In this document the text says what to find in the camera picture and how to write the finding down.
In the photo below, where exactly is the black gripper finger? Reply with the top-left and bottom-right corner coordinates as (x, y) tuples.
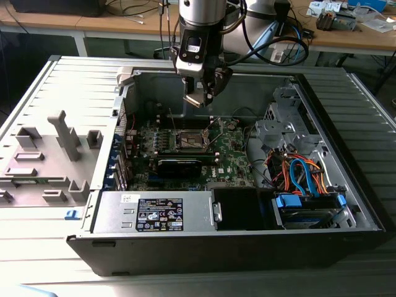
(184, 76), (196, 96)
(200, 67), (234, 108)

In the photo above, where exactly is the silver CPU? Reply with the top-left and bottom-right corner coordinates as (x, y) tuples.
(182, 93), (205, 109)

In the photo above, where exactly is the metal locking lever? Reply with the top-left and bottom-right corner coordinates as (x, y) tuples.
(210, 125), (231, 147)
(168, 107), (179, 138)

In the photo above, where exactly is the metal socket cover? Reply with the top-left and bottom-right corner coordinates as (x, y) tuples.
(204, 118), (225, 148)

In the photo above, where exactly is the green motherboard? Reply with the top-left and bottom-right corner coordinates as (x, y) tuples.
(125, 116), (258, 191)

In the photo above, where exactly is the black monitor stand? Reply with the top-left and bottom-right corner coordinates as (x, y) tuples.
(273, 0), (295, 37)

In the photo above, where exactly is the metal disk bay cage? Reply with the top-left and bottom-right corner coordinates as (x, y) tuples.
(255, 85), (324, 157)

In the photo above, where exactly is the black graphics card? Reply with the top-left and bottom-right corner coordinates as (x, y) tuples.
(156, 158), (202, 179)

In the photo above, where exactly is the brown heat sink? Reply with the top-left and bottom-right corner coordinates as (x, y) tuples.
(316, 8), (337, 32)

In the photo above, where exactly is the wooden desk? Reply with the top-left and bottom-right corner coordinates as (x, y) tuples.
(272, 0), (396, 67)
(0, 0), (180, 58)

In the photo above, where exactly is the grey metal drive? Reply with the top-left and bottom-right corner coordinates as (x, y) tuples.
(335, 9), (363, 32)

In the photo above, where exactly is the silver power supply unit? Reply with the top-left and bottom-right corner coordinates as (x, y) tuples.
(91, 190), (217, 235)

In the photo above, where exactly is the grey parts rack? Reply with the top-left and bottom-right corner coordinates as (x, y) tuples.
(0, 110), (105, 209)

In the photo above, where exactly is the black computer box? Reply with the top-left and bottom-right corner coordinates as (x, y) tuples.
(9, 0), (105, 18)

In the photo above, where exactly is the blue box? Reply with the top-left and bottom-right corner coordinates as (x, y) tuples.
(348, 0), (387, 11)

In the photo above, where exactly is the hard disk in blue carrier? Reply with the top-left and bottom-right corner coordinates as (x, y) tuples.
(272, 191), (348, 230)

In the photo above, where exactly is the clear plastic bag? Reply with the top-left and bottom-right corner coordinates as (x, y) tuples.
(361, 12), (396, 34)

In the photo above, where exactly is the black PC case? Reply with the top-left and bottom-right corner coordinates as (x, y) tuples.
(66, 66), (388, 278)

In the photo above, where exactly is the pale blue rounded object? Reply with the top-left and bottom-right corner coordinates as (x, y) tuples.
(17, 283), (64, 297)

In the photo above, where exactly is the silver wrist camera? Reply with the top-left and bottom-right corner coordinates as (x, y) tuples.
(174, 29), (207, 77)

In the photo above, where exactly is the black camera cable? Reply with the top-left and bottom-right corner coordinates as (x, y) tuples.
(224, 0), (310, 67)

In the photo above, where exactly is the grey corner bracket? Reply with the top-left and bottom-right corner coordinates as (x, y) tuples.
(116, 66), (137, 87)

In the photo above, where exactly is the blue disk wire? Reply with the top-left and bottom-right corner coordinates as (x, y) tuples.
(289, 156), (324, 197)

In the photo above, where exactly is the orange power wire bundle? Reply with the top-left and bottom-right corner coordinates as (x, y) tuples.
(265, 150), (332, 195)

